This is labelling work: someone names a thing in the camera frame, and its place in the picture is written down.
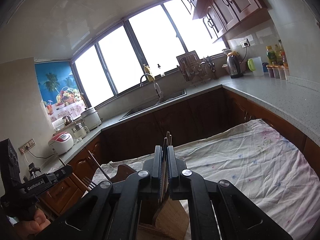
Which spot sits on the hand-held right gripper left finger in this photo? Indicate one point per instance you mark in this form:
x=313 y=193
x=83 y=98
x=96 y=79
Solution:
x=157 y=170

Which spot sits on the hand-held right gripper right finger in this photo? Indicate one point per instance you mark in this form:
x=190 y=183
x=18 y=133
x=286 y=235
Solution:
x=173 y=170

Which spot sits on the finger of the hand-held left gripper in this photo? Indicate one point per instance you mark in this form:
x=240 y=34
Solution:
x=62 y=173

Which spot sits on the thin wooden chopstick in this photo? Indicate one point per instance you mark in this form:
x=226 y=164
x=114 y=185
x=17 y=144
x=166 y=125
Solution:
x=62 y=162

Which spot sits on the dark wooden chopstick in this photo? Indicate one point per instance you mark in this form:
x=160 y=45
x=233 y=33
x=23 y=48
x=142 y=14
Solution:
x=170 y=138
x=165 y=142

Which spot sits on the short metal chopstick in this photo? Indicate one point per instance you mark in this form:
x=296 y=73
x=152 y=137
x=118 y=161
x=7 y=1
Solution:
x=100 y=167

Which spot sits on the wooden utensil holder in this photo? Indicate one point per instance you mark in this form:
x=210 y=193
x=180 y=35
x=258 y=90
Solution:
x=172 y=217

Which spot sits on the person's left hand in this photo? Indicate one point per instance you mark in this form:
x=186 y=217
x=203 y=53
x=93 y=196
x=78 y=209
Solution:
x=37 y=222

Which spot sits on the small black tripod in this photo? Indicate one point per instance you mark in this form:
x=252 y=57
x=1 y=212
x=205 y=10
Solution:
x=32 y=172

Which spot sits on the pink and white rice cooker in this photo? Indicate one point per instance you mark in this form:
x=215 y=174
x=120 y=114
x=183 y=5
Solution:
x=61 y=143

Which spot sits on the small white electric kettle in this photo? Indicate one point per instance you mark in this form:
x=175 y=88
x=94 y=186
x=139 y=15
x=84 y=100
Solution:
x=80 y=131

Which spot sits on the wooden base cabinets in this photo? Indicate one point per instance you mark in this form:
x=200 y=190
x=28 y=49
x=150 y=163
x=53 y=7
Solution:
x=175 y=120

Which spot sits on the white floral tablecloth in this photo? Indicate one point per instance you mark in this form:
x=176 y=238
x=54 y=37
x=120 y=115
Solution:
x=237 y=160

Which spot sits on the kitchen faucet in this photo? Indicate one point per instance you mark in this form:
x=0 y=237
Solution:
x=157 y=88

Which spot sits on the blue fruit print blind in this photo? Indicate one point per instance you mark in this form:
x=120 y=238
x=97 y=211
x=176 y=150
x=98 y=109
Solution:
x=57 y=85

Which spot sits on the clear soap bottle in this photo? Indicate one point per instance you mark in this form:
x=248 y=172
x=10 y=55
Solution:
x=162 y=73

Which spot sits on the metal utensil rack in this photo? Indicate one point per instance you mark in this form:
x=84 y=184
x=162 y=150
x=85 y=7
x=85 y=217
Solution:
x=195 y=72

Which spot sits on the kitchen scissors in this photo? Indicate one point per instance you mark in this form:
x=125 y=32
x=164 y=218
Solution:
x=211 y=65

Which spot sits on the stainless steel kettle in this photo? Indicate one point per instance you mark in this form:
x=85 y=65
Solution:
x=233 y=66

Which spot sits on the grey countertop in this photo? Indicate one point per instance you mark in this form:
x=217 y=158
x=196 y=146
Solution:
x=275 y=92

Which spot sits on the large kitchen window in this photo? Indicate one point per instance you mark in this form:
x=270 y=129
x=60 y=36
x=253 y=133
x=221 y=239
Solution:
x=150 y=37

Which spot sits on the spice jar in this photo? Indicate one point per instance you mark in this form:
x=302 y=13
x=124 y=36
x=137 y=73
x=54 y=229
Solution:
x=282 y=73
x=276 y=72
x=270 y=71

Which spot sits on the green label bottle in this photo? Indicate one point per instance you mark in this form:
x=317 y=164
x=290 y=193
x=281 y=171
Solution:
x=270 y=55

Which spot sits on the yellow oil bottle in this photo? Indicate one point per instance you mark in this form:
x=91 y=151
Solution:
x=277 y=53

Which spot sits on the dark sauce bottle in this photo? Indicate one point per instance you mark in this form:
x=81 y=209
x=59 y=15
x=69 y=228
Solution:
x=282 y=47

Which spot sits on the white wall socket strip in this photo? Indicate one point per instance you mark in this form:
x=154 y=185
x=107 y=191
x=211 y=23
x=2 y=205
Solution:
x=26 y=145

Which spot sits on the wall socket with plug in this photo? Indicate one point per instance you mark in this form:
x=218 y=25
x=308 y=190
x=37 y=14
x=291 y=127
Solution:
x=244 y=43

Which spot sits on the wooden wall cabinets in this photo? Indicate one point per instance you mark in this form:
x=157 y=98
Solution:
x=225 y=7

